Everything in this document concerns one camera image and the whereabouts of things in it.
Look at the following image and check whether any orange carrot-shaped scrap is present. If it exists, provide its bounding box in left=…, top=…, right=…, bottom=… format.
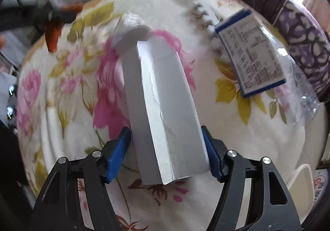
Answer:
left=45, top=3, right=83, bottom=53

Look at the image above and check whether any white cardboard box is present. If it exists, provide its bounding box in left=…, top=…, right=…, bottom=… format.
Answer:
left=111, top=25, right=209, bottom=185

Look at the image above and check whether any white plastic trash bin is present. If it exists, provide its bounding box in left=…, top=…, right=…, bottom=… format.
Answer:
left=287, top=163, right=314, bottom=224

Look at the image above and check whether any crumpled white tissue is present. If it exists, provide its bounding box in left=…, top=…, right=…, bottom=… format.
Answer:
left=114, top=13, right=145, bottom=40

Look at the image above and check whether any clear plastic bag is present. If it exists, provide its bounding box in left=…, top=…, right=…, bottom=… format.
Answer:
left=261, top=26, right=320, bottom=125

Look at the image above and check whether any blue-edged white printed box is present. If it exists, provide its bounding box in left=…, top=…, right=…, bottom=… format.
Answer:
left=215, top=9, right=286, bottom=98

